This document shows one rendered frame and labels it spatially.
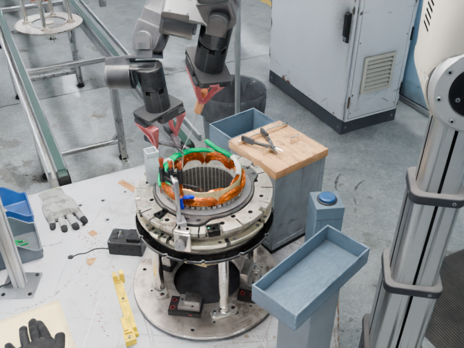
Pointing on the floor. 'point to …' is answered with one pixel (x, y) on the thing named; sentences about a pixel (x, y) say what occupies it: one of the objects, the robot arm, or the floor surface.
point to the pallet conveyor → (31, 101)
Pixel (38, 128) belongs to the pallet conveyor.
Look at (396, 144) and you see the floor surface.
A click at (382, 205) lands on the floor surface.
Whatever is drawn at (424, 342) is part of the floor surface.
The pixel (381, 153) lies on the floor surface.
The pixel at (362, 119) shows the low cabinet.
